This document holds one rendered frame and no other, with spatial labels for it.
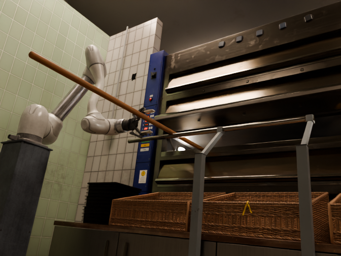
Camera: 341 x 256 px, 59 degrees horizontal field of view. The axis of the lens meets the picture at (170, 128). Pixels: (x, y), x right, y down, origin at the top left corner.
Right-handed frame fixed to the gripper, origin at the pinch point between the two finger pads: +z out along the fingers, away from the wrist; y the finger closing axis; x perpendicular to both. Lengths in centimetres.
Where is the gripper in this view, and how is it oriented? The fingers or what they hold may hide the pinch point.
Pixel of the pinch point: (150, 121)
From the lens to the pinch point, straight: 181.9
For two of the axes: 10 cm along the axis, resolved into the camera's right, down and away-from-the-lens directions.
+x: -5.6, -3.3, -7.6
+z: 8.2, -1.2, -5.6
